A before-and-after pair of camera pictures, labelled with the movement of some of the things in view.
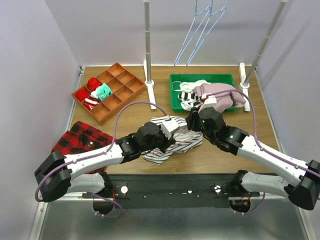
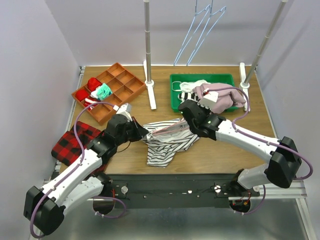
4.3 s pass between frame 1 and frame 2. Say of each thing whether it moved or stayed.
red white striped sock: stayed
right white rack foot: stayed
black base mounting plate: stayed
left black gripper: moved
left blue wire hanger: stayed
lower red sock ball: stayed
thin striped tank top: moved
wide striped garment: stayed
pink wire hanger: moved
